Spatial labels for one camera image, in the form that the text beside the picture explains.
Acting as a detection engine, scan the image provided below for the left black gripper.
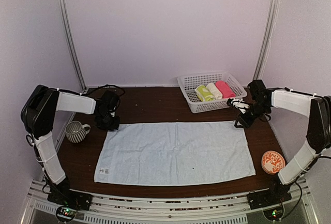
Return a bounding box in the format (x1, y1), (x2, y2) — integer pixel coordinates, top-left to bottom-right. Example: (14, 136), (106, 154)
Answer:
(96, 111), (120, 131)

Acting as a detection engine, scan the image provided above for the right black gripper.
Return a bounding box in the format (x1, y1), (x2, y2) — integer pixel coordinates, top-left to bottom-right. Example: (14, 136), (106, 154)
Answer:
(235, 100), (270, 128)

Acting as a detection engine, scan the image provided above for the green patterned towel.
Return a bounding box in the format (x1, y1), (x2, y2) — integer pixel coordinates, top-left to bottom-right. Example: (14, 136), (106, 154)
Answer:
(194, 85), (215, 102)

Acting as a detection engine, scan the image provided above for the light blue towel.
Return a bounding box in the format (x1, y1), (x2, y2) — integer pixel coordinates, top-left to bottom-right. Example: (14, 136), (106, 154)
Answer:
(94, 121), (255, 186)

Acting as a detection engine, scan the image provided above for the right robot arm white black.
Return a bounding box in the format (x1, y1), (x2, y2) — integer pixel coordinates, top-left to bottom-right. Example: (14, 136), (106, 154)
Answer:
(227, 80), (330, 204)

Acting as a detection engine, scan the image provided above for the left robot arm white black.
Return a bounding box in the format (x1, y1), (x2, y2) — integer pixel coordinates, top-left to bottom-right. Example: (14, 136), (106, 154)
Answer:
(21, 85), (121, 205)

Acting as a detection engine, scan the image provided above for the striped ceramic mug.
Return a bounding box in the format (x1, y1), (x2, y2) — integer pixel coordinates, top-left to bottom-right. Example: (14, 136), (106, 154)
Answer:
(65, 121), (91, 144)

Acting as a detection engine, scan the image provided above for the rolled pink towel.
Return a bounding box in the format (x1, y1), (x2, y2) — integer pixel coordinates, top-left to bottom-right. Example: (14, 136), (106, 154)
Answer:
(215, 81), (235, 98)

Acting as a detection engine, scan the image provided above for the white plastic basket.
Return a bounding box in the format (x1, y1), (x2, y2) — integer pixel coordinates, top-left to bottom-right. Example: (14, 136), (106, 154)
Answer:
(177, 72), (247, 113)

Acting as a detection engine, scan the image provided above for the rolled white towel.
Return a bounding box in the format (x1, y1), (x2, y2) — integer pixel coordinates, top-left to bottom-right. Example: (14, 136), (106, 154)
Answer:
(206, 83), (223, 100)

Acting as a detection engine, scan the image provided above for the red patterned bowl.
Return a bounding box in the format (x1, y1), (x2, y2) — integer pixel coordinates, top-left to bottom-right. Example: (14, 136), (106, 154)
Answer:
(261, 151), (285, 175)

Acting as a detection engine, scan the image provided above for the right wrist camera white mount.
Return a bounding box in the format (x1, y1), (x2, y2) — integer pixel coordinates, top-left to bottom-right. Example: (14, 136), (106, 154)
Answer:
(227, 98), (250, 114)

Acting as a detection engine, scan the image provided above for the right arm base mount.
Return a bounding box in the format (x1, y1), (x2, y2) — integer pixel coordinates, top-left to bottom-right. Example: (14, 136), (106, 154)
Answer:
(247, 184), (292, 210)

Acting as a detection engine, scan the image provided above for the right aluminium frame post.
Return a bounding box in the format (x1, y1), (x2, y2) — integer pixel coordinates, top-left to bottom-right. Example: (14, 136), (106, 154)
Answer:
(253, 0), (280, 80)

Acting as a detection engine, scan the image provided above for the aluminium frame post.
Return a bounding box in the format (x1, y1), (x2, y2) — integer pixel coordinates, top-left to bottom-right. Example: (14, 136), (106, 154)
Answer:
(58, 0), (86, 91)
(253, 0), (280, 80)

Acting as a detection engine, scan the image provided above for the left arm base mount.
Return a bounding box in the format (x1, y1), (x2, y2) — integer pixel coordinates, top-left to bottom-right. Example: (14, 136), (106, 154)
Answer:
(47, 181), (93, 211)

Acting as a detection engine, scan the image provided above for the left aluminium frame post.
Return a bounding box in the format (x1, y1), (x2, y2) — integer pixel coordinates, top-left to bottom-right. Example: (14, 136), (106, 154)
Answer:
(58, 0), (86, 91)

